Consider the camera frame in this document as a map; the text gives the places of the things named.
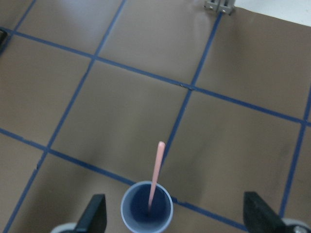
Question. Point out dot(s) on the light blue plastic cup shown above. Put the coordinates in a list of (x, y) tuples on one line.
[(138, 216)]

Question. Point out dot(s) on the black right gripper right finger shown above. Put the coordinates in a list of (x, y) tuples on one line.
[(259, 217)]

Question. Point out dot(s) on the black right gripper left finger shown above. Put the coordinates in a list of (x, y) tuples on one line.
[(94, 217)]

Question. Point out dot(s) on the pink chopstick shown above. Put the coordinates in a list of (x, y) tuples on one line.
[(156, 171)]

